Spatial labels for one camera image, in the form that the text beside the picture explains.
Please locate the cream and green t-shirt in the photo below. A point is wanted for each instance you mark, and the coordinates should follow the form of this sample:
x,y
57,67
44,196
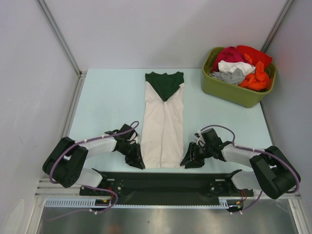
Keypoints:
x,y
162,142

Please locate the left aluminium frame post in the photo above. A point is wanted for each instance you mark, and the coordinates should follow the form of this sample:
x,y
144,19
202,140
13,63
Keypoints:
x,y
43,6

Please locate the red shirt in bin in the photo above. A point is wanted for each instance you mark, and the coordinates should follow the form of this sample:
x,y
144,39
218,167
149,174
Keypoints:
x,y
255,55

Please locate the aluminium frame post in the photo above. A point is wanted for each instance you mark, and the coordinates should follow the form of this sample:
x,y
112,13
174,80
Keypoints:
x,y
277,24
43,6

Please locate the crimson shirt in bin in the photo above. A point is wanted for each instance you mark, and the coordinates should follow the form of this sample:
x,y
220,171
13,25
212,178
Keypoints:
x,y
229,54

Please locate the orange shirt in bin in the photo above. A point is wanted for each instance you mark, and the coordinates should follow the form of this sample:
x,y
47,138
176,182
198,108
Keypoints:
x,y
257,81

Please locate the right aluminium frame post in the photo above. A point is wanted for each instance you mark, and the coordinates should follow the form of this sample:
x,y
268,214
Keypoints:
x,y
277,24

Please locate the green plastic bin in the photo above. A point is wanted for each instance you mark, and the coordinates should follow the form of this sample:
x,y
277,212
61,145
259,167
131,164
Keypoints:
x,y
233,93

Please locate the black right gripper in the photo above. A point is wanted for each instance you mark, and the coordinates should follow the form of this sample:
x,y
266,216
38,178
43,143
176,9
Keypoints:
x,y
196,162

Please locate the grey shirt in bin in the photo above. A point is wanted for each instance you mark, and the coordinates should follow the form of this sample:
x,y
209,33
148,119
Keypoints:
x,y
234,78

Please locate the white shirt in bin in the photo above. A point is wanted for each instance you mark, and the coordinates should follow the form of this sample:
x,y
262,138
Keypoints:
x,y
230,67

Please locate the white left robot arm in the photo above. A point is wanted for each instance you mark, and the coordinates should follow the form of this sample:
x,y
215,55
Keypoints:
x,y
65,164

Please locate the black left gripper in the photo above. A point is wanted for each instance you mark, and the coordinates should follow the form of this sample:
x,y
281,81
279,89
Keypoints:
x,y
136,160

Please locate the white slotted cable duct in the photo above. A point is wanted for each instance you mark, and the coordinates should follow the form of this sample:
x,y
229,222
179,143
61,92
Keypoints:
x,y
146,202

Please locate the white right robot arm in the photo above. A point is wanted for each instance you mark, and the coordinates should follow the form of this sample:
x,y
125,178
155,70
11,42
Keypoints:
x,y
271,172

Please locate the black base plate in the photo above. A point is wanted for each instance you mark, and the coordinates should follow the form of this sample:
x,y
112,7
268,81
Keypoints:
x,y
167,185

